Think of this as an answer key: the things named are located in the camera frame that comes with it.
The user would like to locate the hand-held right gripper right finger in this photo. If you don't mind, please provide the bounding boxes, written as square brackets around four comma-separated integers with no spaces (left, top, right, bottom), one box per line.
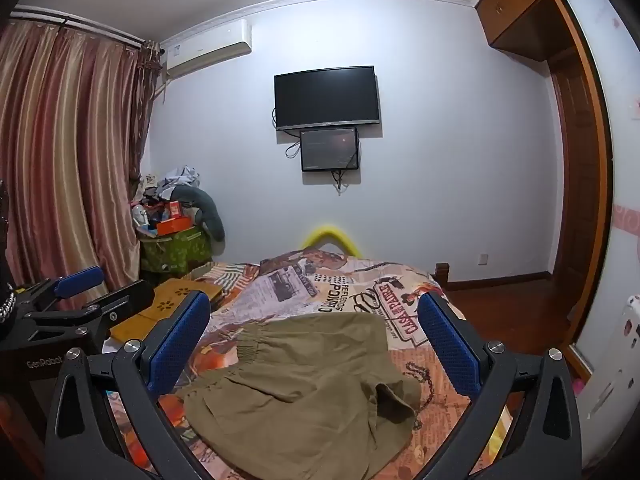
[416,290,583,480]

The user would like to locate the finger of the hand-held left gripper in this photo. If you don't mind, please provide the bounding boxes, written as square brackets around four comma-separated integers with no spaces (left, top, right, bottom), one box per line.
[25,280,156,341]
[17,266,106,313]

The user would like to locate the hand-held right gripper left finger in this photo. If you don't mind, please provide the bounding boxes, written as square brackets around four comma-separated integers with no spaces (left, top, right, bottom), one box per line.
[42,290,212,480]

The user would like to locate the olive green pants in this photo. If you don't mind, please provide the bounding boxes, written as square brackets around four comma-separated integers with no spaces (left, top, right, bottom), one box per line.
[176,312,422,480]

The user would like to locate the wooden lap desk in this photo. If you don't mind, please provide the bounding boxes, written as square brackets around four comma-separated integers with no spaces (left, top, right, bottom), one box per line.
[109,277,225,343]

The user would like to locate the green storage box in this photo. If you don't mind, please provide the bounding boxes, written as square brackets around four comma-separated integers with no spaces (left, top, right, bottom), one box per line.
[139,225,213,276]

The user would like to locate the orange box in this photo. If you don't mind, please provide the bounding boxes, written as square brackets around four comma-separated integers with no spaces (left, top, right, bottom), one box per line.
[156,217,193,237]

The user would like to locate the printed blanket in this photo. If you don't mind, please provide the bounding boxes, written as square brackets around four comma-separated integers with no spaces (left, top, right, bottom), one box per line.
[102,249,516,480]

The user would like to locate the striped pink curtain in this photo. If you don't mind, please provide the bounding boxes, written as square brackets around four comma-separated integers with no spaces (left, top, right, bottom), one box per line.
[0,17,163,301]

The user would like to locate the yellow foam hoop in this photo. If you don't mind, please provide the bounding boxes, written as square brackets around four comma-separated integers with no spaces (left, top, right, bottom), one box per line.
[300,225,363,258]

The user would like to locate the wooden door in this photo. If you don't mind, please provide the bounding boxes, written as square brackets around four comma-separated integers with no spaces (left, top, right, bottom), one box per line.
[545,45,615,348]

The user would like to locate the curtain rod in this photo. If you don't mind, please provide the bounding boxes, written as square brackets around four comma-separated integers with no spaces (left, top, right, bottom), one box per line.
[10,5,166,56]

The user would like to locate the white air conditioner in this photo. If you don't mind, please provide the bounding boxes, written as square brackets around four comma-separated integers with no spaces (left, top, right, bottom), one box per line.
[161,19,253,80]

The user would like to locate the white sliding wardrobe door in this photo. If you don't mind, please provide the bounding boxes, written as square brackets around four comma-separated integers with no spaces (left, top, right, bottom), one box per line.
[557,0,640,361]

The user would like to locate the wooden overhead cabinet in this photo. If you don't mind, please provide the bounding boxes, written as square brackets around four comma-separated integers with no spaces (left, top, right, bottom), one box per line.
[474,0,586,63]

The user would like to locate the small black wall monitor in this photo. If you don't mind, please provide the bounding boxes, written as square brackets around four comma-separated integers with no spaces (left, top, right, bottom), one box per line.
[300,127,362,172]

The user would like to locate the black wall television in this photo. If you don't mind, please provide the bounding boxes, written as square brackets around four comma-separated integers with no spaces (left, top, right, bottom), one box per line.
[273,65,382,132]

